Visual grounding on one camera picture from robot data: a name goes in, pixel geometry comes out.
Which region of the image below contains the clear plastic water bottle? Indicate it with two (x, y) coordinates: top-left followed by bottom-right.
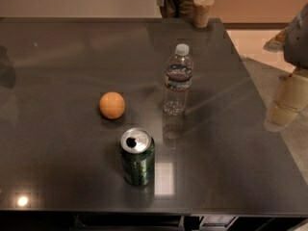
(163, 43), (193, 116)

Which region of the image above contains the orange ball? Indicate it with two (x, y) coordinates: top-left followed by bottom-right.
(99, 91), (125, 119)

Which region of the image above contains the iced coffee plastic cup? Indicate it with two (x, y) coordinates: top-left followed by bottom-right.
(192, 0), (215, 28)

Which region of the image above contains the green soda can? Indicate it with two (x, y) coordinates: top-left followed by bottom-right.
(119, 128), (155, 186)

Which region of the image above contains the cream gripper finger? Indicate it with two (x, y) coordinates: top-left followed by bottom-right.
(264, 68), (308, 132)

